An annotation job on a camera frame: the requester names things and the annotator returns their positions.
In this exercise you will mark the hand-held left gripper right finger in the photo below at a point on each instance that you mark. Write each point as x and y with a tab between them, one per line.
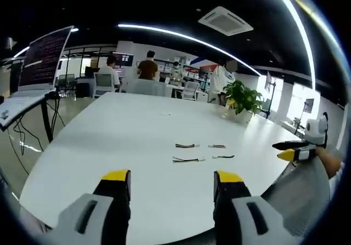
233	201

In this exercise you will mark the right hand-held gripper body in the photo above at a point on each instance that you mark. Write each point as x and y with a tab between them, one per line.
315	130

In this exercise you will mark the white ceiling air conditioner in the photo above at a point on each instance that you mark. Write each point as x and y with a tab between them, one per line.
225	20

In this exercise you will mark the white office chair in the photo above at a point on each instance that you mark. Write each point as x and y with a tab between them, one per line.
103	83
190	90

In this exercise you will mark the small monitor on stand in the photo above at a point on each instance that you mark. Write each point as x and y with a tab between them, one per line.
310	105

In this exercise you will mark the black laptop stand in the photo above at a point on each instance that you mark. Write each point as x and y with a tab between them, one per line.
47	116

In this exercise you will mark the long ceiling light strip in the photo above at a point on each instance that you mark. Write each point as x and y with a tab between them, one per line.
299	28
192	40

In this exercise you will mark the green potted plant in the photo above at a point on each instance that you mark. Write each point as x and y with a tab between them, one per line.
241	97

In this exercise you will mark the open laptop with dark screen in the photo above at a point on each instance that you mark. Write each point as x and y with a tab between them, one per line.
44	61

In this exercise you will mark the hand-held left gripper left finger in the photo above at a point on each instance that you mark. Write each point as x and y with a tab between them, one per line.
109	201

